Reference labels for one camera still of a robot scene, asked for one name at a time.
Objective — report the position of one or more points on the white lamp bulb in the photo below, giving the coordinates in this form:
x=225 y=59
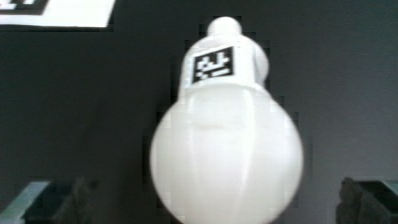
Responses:
x=227 y=151

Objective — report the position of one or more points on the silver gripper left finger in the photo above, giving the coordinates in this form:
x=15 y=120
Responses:
x=53 y=203

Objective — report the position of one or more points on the white marker sheet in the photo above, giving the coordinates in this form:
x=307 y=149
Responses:
x=56 y=13

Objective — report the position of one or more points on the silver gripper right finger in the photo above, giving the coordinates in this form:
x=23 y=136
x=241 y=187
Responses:
x=369 y=205

